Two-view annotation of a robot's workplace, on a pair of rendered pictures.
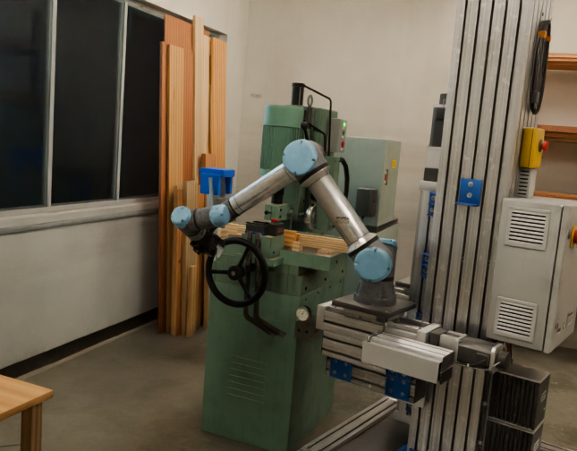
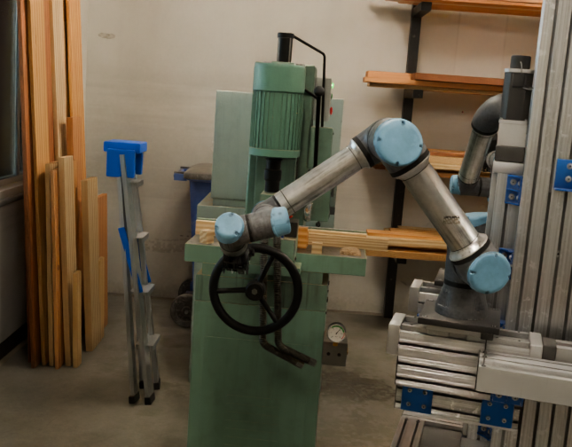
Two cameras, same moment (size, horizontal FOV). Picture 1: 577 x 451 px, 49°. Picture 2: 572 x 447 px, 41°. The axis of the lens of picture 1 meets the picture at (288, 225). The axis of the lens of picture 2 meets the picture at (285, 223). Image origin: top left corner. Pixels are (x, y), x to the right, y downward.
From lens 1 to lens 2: 0.96 m
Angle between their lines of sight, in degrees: 20
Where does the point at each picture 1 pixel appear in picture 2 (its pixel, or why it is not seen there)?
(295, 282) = (318, 293)
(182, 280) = (63, 292)
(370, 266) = (489, 275)
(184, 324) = (68, 350)
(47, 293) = not seen: outside the picture
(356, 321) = (446, 341)
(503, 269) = not seen: outside the picture
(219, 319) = (209, 349)
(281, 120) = (286, 83)
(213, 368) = (201, 414)
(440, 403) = (529, 422)
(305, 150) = (410, 134)
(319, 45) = not seen: outside the picture
